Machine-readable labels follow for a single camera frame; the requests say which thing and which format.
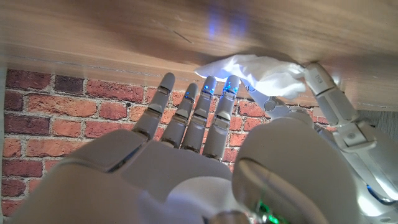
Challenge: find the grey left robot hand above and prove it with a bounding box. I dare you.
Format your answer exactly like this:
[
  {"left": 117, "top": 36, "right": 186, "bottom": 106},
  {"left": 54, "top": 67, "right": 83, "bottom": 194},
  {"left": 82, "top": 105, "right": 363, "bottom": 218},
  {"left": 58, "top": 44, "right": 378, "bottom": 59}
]
[{"left": 303, "top": 61, "right": 398, "bottom": 224}]

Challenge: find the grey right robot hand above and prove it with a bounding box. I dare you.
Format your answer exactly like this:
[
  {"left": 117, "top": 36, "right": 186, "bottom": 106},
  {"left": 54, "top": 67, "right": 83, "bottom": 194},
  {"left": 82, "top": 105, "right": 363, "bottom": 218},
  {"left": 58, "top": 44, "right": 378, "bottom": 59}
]
[{"left": 7, "top": 72, "right": 363, "bottom": 224}]

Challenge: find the white tissue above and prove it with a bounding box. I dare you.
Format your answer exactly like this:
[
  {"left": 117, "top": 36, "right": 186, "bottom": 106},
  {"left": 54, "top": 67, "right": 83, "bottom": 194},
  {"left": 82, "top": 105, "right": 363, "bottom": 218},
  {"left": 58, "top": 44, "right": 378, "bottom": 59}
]
[{"left": 194, "top": 54, "right": 308, "bottom": 100}]

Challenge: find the red brick printed backdrop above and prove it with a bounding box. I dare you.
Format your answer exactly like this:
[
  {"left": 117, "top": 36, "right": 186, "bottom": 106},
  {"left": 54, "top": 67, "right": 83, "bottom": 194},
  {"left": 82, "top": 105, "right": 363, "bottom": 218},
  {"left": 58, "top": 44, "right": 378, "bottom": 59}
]
[{"left": 0, "top": 68, "right": 338, "bottom": 218}]

